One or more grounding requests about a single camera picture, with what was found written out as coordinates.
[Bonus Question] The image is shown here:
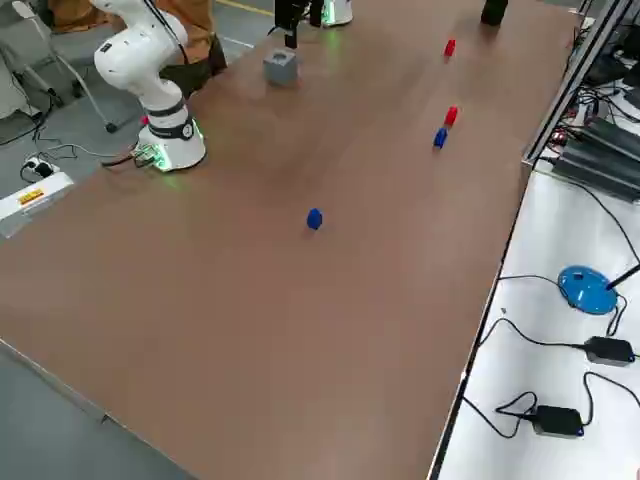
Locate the grey box with round recess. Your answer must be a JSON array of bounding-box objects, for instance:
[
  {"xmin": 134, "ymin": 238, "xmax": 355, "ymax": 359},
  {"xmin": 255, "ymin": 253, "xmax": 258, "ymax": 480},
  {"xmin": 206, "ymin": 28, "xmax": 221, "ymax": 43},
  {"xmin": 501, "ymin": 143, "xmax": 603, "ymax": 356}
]
[{"xmin": 263, "ymin": 47, "xmax": 301, "ymax": 87}]

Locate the dark flower vase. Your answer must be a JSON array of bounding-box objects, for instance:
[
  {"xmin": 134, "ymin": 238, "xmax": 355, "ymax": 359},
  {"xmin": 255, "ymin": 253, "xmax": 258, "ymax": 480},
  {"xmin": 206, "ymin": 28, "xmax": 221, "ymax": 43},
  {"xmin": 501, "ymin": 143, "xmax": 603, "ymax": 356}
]
[{"xmin": 480, "ymin": 0, "xmax": 510, "ymax": 26}]

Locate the grey office chair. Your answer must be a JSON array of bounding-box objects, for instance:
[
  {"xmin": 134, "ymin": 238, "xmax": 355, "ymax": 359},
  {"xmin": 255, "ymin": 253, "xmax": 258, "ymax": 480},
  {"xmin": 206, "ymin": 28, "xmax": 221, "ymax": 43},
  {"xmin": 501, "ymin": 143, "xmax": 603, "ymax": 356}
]
[{"xmin": 0, "ymin": 0, "xmax": 121, "ymax": 134}]

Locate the white power strip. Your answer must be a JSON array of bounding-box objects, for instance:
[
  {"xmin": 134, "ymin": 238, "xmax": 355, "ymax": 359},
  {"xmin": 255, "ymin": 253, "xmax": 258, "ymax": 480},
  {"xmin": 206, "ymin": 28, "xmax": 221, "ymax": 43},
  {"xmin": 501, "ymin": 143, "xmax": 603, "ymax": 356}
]
[{"xmin": 20, "ymin": 155, "xmax": 62, "ymax": 180}]

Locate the white box with yellow label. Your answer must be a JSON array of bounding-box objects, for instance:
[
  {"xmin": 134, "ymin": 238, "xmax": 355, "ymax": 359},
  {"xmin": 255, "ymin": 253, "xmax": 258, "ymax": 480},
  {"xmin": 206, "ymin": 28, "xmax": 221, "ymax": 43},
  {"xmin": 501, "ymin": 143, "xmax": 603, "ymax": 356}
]
[{"xmin": 0, "ymin": 171, "xmax": 76, "ymax": 240}]

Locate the black finned electronics box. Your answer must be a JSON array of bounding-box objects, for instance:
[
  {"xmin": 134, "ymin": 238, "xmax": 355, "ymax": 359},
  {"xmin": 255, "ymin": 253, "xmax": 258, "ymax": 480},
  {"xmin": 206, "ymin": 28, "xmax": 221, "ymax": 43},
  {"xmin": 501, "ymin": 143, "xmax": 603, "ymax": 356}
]
[{"xmin": 552, "ymin": 117, "xmax": 640, "ymax": 201}]

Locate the blue round disc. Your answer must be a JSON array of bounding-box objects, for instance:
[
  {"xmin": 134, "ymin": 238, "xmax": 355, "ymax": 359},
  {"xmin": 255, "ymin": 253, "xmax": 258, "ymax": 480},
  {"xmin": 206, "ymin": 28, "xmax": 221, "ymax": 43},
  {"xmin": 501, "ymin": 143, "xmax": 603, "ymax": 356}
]
[{"xmin": 557, "ymin": 264, "xmax": 620, "ymax": 316}]

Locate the black power adapter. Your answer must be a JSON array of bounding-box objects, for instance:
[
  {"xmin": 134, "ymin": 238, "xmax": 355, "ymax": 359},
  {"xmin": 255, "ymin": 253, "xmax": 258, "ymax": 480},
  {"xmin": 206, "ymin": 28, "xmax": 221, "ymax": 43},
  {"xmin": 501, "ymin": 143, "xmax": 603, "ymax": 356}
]
[
  {"xmin": 530, "ymin": 404, "xmax": 585, "ymax": 440},
  {"xmin": 583, "ymin": 336, "xmax": 635, "ymax": 368}
]

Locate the black cable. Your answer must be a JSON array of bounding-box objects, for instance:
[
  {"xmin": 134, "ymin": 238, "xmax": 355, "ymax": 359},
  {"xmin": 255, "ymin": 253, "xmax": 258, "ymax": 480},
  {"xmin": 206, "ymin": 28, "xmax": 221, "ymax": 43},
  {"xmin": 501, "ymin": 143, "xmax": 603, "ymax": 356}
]
[
  {"xmin": 474, "ymin": 317, "xmax": 587, "ymax": 351},
  {"xmin": 460, "ymin": 391, "xmax": 540, "ymax": 440},
  {"xmin": 537, "ymin": 157, "xmax": 640, "ymax": 264},
  {"xmin": 579, "ymin": 370, "xmax": 640, "ymax": 429},
  {"xmin": 101, "ymin": 147, "xmax": 144, "ymax": 169},
  {"xmin": 498, "ymin": 273, "xmax": 574, "ymax": 306},
  {"xmin": 142, "ymin": 0, "xmax": 190, "ymax": 65}
]

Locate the aluminium frame post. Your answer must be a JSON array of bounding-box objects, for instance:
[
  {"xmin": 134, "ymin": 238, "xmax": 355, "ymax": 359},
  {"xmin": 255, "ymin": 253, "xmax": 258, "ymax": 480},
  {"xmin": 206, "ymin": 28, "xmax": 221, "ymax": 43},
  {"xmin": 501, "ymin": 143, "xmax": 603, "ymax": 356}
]
[{"xmin": 522, "ymin": 0, "xmax": 634, "ymax": 166}]

